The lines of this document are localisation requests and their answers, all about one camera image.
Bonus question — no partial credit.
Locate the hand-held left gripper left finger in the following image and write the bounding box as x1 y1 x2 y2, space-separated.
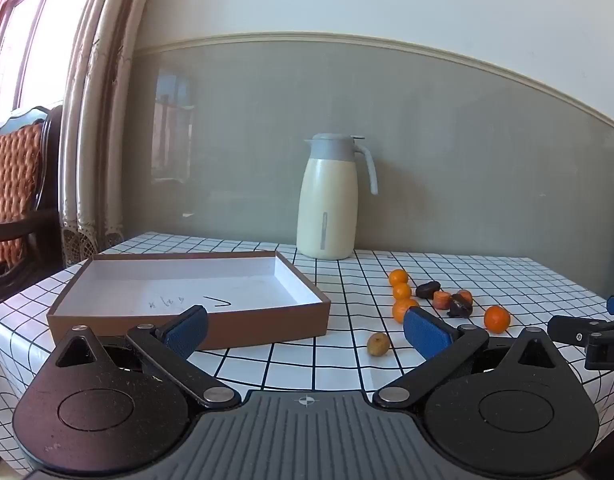
52 304 242 408

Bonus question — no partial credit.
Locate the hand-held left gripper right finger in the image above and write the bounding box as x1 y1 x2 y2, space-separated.
372 306 558 408

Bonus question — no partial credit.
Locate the small olive-green fruit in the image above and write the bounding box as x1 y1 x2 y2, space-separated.
367 332 391 357

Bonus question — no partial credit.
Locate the brown cardboard box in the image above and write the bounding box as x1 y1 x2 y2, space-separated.
47 251 332 352

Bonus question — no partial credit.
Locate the checked tablecloth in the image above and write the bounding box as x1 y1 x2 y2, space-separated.
0 232 614 476

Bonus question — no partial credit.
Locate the cream thermos jug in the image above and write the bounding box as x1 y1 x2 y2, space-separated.
296 133 379 261

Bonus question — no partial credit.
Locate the wooden sofa with orange cushions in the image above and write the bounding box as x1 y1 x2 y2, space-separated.
0 105 63 306

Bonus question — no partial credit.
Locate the beige patterned curtain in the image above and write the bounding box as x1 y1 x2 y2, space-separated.
60 0 160 268

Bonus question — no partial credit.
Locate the window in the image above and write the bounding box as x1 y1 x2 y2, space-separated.
0 0 108 126

